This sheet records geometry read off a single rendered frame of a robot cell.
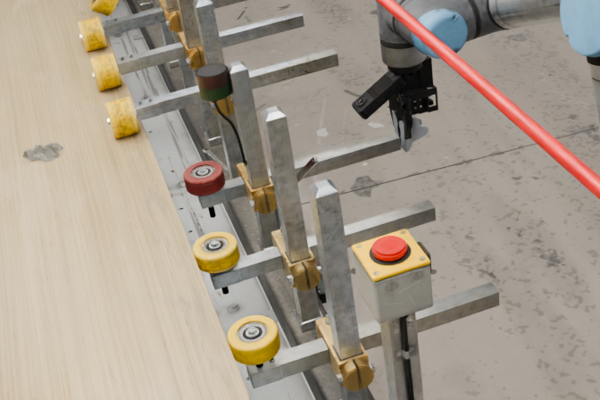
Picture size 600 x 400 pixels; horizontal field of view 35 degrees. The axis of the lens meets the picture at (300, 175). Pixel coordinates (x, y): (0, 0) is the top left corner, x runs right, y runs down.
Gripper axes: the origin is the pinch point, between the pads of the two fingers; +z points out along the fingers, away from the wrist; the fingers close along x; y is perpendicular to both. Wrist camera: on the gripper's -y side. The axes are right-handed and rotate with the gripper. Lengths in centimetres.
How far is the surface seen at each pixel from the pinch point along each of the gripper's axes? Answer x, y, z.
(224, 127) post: 19.3, -33.5, -5.5
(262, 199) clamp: -8.5, -33.1, -3.1
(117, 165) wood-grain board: 13, -58, -7
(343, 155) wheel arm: -1.5, -13.7, -3.1
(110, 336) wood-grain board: -40, -67, -7
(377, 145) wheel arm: -1.5, -6.1, -3.1
